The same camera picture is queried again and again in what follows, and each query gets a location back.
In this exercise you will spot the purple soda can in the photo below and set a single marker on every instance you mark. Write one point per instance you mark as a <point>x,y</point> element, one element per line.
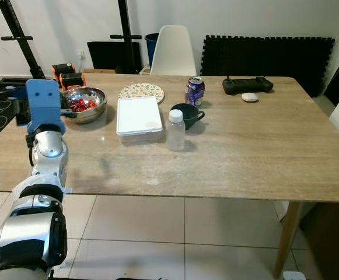
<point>195,92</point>

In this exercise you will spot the steel bowl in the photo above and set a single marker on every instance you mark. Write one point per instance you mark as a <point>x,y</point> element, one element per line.
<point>96,108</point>

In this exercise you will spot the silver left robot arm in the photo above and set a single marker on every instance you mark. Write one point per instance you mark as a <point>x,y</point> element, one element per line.
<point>41,233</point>

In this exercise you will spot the red berries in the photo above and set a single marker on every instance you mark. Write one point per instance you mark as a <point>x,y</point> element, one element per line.
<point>83,105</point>

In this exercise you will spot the black remote controller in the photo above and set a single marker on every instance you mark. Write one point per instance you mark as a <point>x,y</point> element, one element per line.
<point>248,86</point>

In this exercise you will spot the orange and black battery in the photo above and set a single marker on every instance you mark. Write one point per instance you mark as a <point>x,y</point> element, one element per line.
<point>63,69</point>
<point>73,80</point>

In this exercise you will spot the blue bin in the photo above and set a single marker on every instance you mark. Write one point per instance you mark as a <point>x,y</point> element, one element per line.
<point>151,46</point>

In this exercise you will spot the clear bottle with white cap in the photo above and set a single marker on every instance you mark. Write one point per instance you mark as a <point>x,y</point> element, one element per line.
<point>176,134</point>

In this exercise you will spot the black upright stand pole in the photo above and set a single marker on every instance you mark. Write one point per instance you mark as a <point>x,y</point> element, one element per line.
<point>124,29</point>

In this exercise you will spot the black foam mat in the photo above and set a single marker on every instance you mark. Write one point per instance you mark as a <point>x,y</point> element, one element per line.
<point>268,61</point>

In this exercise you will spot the dark cabinet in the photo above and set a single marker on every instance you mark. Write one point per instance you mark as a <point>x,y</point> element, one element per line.
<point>332,245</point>

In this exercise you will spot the white plastic chair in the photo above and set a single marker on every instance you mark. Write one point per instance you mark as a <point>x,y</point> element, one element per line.
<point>173,55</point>

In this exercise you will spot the white wall socket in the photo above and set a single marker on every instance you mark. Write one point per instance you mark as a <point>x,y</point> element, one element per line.
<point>81,55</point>

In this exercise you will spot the white lidded food container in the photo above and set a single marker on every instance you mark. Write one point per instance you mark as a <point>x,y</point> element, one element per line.
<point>139,115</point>

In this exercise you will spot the black slanted stand pole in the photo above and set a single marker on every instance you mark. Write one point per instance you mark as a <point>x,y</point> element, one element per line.
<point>18,36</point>

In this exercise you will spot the small white case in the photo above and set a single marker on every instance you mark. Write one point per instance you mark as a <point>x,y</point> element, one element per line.
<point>250,97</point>

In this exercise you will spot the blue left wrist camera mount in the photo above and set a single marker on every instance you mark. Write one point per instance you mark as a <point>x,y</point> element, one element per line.
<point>44,102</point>

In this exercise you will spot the black flat panel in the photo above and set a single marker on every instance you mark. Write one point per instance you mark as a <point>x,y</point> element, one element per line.
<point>108,55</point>

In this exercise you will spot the dark blue mug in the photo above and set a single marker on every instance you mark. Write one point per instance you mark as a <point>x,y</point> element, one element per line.
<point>190,115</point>

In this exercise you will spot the wooden dining table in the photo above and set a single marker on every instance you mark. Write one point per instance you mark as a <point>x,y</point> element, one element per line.
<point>245,151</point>

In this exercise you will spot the floral patterned plate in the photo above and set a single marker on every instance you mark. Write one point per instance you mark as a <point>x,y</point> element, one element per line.
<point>141,92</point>

